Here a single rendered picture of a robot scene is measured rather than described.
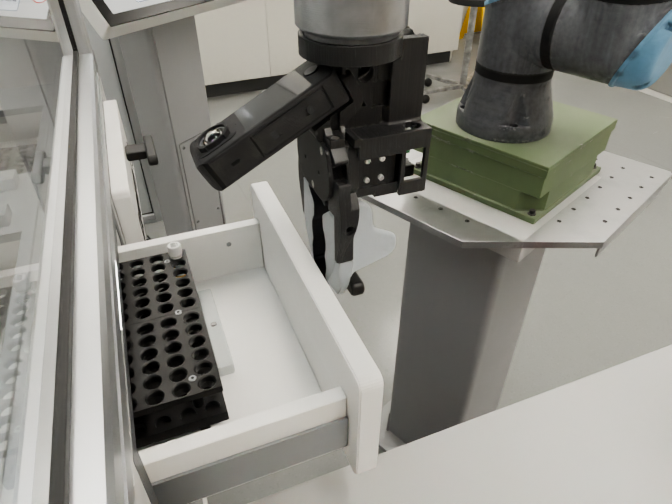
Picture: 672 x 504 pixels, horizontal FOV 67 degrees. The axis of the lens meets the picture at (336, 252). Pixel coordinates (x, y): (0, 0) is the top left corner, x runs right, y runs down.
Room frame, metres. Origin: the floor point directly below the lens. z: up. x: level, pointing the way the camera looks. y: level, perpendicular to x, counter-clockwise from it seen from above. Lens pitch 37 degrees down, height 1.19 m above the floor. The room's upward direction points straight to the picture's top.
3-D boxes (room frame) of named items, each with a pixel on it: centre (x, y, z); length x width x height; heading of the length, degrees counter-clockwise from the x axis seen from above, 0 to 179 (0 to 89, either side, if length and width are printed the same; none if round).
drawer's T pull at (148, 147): (0.60, 0.25, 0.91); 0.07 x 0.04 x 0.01; 22
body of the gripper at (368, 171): (0.37, -0.02, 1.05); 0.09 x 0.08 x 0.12; 112
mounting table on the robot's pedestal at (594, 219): (0.82, -0.29, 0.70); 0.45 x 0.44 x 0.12; 135
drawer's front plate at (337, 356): (0.35, 0.03, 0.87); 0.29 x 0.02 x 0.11; 22
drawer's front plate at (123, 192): (0.59, 0.27, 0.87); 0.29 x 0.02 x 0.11; 22
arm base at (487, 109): (0.80, -0.27, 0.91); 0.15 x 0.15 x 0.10
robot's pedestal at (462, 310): (0.80, -0.27, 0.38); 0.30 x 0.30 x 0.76; 45
